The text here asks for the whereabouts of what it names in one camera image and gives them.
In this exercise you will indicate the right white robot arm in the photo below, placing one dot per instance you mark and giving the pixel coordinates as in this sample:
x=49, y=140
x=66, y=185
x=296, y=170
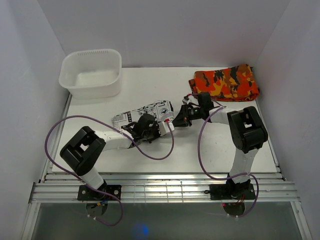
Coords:
x=248, y=134

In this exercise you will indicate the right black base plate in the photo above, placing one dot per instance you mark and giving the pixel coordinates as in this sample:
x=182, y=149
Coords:
x=226, y=192

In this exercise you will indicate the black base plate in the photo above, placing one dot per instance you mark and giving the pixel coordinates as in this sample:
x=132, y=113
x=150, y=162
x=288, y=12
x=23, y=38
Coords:
x=226, y=192
x=87, y=194

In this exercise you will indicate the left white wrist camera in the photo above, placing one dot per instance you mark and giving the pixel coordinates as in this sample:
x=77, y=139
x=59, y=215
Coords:
x=165, y=127

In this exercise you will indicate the newspaper print trousers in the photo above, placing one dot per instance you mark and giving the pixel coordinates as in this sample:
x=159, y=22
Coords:
x=160, y=110

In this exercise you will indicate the orange camouflage folded trousers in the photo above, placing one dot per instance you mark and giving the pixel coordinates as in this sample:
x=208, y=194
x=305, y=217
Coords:
x=232, y=84

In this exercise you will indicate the white plastic basket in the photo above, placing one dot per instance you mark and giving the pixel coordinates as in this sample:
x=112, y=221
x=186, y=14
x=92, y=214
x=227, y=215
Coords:
x=92, y=74

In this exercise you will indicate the aluminium rail frame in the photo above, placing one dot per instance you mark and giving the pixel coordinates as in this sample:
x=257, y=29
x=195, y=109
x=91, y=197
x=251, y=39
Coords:
x=164, y=188

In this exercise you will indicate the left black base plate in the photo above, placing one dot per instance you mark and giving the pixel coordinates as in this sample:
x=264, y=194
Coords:
x=87, y=194

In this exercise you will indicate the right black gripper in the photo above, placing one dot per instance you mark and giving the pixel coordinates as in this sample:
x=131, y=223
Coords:
x=183, y=119

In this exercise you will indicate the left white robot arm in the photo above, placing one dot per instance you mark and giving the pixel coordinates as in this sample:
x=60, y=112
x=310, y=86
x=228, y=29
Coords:
x=82, y=151

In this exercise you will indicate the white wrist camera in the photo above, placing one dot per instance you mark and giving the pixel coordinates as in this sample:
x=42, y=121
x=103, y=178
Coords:
x=165, y=127
x=187, y=99

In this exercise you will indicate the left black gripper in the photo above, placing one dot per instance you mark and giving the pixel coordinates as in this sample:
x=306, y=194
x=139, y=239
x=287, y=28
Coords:
x=155, y=125

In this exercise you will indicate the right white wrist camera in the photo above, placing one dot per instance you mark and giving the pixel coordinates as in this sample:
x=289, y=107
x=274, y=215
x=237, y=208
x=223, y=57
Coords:
x=187, y=99

